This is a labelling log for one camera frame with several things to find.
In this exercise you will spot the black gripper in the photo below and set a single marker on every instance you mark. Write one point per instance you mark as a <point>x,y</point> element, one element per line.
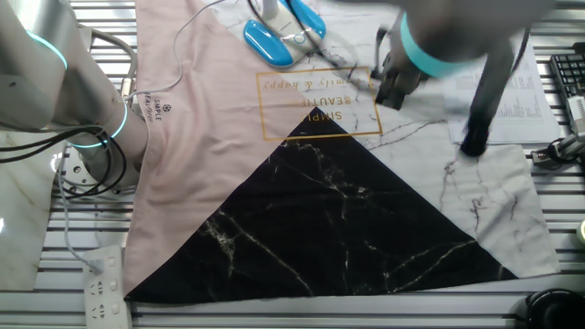
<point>397,75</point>

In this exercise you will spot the blue and white desk lamp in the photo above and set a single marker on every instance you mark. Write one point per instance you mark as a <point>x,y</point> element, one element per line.
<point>267,43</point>

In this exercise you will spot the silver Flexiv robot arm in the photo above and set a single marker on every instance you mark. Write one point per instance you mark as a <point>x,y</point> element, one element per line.
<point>36,68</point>

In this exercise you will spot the pink black marble print cloth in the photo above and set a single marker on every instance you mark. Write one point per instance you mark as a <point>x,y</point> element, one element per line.
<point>320,205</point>

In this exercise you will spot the printed table paper stack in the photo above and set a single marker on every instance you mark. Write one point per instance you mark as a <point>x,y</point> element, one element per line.
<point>525,109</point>

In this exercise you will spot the black keyboard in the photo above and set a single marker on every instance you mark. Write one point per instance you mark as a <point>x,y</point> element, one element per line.
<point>569,73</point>

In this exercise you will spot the white tape roll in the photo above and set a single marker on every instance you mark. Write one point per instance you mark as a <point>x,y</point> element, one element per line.
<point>582,231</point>

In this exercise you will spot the silver robot mounting plate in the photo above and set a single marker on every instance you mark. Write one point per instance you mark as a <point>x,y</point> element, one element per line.
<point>77,176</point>

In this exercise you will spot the white power strip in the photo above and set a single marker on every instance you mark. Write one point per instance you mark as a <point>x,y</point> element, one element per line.
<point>107,292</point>

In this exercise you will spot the metal clamp bracket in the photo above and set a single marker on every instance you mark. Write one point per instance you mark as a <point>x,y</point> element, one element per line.
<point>569,148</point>

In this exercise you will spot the black round camera stand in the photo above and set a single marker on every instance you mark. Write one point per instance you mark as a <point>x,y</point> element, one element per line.
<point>555,310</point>

